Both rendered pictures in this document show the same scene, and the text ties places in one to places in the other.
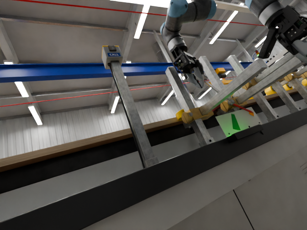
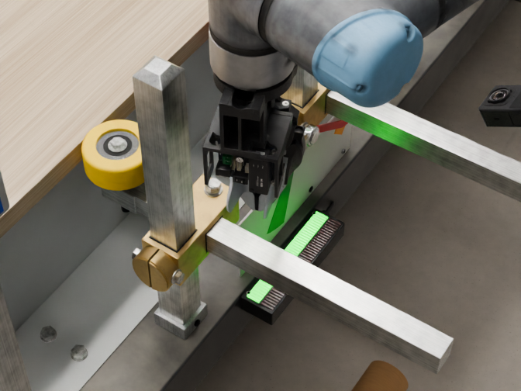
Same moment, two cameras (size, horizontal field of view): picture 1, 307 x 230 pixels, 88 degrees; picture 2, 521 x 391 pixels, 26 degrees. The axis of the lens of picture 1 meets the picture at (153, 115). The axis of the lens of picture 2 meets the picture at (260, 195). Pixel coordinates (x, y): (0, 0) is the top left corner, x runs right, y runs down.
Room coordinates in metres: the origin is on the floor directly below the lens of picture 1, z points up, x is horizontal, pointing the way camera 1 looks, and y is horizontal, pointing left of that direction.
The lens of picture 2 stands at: (-0.04, 0.12, 1.81)
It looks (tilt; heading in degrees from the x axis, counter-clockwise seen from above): 49 degrees down; 332
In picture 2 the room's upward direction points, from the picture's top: straight up
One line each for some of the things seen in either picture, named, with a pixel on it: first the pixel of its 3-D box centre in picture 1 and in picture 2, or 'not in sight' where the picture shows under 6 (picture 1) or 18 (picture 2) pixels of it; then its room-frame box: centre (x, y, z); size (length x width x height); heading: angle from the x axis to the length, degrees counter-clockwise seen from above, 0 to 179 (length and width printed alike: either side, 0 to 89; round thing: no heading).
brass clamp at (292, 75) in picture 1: (292, 76); not in sight; (1.15, -1.06, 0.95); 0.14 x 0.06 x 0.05; 118
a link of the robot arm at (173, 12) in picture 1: (179, 14); (357, 26); (0.51, -0.26, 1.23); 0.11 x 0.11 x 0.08; 15
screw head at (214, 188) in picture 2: not in sight; (213, 186); (0.71, -0.22, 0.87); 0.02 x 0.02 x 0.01
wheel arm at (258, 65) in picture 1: (213, 103); (267, 263); (0.61, -0.24, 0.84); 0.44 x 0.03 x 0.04; 28
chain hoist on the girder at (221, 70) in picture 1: (221, 75); not in sight; (5.19, -2.77, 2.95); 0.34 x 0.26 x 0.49; 121
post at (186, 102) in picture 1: (190, 109); (173, 230); (0.67, -0.16, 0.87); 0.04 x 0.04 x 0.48; 28
